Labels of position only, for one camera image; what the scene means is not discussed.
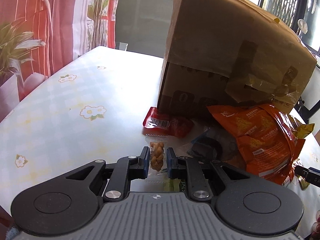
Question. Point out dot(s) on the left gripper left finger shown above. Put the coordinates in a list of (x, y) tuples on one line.
[(125, 170)]

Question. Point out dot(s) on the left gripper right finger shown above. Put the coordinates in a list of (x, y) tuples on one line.
[(189, 170)]

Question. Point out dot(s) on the twisted dough snack packet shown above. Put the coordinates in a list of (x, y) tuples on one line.
[(158, 161)]

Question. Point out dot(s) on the dark cookie clear packet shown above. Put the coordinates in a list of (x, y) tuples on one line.
[(214, 143)]

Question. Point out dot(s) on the yellow snack bag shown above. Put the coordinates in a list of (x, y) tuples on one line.
[(301, 131)]

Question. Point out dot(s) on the orange chip bag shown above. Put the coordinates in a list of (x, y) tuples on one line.
[(264, 137)]

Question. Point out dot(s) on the red snack packet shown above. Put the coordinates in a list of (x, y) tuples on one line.
[(176, 126)]

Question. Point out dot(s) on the person right hand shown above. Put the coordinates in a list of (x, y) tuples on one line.
[(315, 234)]

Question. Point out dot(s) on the black exercise bike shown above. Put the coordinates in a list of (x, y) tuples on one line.
[(308, 103)]

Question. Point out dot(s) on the brown cardboard box with liner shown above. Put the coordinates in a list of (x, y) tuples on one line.
[(230, 52)]

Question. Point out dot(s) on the white trash bin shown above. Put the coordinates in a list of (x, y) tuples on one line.
[(121, 46)]

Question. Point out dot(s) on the red printed curtain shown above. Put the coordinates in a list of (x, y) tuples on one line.
[(39, 37)]

